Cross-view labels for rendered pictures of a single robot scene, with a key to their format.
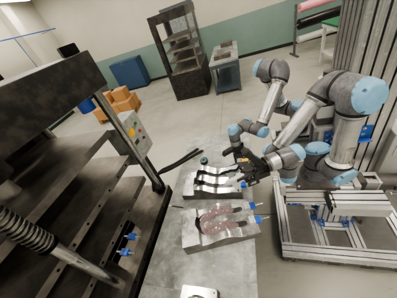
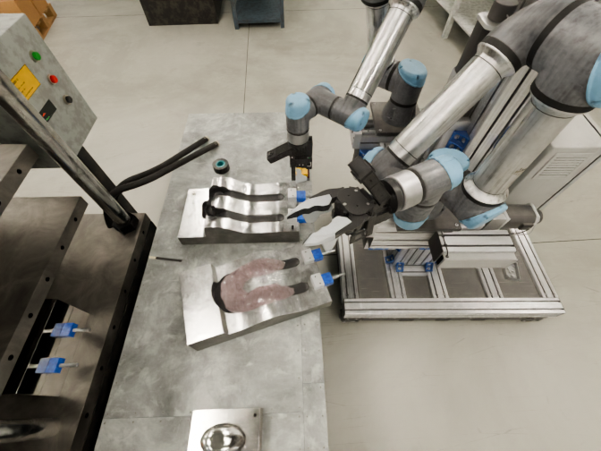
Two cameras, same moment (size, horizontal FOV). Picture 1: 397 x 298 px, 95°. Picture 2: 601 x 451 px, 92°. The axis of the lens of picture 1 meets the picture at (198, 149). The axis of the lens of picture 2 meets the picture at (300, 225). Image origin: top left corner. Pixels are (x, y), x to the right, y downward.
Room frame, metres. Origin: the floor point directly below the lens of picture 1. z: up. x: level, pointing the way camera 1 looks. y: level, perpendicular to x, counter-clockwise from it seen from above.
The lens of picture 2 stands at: (0.27, 0.06, 1.89)
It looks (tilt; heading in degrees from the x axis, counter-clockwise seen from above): 57 degrees down; 335
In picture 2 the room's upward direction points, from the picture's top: straight up
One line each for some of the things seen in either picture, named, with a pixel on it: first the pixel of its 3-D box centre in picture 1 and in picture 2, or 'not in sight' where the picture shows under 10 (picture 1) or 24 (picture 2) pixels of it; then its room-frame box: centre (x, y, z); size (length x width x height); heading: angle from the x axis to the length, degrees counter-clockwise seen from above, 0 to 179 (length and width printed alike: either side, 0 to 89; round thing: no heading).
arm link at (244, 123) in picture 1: (245, 126); (321, 101); (1.01, -0.36, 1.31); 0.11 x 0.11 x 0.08; 26
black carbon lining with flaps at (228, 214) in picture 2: (212, 178); (241, 204); (1.02, -0.02, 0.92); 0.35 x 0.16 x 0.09; 67
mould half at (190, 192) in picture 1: (211, 181); (241, 209); (1.04, -0.01, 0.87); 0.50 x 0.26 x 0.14; 67
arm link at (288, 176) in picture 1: (286, 168); (410, 201); (0.54, -0.35, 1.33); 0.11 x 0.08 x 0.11; 1
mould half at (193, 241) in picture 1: (218, 223); (256, 289); (0.68, 0.05, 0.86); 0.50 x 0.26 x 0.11; 84
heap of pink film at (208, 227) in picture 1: (217, 219); (255, 283); (0.68, 0.05, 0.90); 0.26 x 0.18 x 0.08; 84
